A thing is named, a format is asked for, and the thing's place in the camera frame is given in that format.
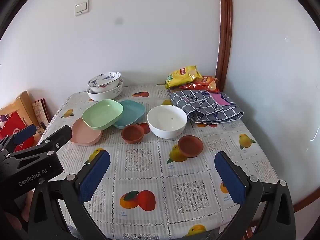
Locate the grey checked cloth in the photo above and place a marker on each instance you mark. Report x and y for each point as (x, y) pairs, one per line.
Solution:
(215, 112)

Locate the green square plate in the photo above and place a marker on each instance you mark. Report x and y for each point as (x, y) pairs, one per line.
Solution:
(102, 113)

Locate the brown wooden baseboard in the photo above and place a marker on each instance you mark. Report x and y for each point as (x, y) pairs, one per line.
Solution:
(307, 201)

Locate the fruit print tablecloth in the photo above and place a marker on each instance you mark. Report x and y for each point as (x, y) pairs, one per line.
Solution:
(155, 180)

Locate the red paper bag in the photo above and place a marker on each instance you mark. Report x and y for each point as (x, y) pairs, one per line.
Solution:
(10, 125)

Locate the blue patterned porcelain bowl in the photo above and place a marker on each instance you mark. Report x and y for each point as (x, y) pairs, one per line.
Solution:
(105, 78)

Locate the light wooden board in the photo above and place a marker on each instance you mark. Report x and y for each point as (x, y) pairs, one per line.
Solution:
(23, 102)

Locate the teal square plate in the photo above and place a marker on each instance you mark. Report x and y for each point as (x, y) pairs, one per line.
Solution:
(132, 115)

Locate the medium white bowl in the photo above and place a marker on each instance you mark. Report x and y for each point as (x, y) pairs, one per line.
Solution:
(166, 130)

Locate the large white grey-patterned bowl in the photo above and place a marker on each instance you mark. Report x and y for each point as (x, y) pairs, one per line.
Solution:
(105, 96)

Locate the person's left hand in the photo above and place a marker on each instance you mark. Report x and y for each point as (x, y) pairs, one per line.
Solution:
(26, 210)

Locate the white light switch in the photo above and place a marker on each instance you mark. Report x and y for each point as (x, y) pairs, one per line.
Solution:
(81, 8)

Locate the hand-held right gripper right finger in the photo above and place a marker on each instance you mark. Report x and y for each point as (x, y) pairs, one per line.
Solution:
(231, 180)

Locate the pink square plate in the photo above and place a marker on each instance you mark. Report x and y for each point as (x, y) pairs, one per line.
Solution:
(82, 136)

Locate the brown wooden door frame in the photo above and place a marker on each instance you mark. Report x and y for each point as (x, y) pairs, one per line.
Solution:
(225, 30)

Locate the yellow chips bag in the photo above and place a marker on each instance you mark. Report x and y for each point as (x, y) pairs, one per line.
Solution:
(182, 76)

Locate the red chips bag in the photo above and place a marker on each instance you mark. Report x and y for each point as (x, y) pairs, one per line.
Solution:
(207, 82)

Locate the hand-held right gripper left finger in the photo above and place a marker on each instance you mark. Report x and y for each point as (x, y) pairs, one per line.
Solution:
(95, 175)

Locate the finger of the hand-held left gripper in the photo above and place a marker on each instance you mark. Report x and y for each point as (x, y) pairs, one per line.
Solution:
(25, 132)
(60, 137)

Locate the brown patterned box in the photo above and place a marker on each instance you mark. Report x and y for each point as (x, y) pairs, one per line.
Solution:
(40, 112)

